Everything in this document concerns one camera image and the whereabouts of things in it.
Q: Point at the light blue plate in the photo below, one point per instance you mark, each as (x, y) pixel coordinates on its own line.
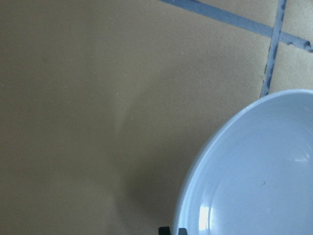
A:
(255, 176)

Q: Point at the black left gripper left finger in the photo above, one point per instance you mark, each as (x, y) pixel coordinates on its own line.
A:
(164, 230)

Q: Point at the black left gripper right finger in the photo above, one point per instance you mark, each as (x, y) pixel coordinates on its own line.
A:
(182, 231)

